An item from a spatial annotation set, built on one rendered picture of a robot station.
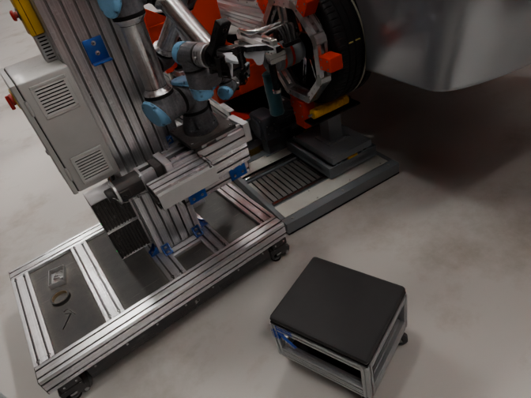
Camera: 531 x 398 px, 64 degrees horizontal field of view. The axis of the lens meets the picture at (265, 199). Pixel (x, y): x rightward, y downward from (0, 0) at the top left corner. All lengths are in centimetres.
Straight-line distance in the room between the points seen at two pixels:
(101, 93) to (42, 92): 22
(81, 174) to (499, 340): 179
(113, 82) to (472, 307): 176
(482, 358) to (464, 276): 41
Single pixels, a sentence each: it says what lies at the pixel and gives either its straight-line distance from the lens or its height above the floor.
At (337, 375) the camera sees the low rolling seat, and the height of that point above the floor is 16.
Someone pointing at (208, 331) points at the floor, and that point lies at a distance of 210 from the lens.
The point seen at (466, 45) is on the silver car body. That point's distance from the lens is 188.
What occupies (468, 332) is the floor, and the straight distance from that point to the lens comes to 199.
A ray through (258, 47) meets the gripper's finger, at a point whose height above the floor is 123.
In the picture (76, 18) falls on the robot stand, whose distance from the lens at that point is 177.
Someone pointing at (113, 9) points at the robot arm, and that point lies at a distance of 158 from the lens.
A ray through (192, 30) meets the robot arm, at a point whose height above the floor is 125.
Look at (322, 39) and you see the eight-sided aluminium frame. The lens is 217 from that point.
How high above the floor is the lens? 162
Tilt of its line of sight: 37 degrees down
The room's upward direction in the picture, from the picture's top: 15 degrees counter-clockwise
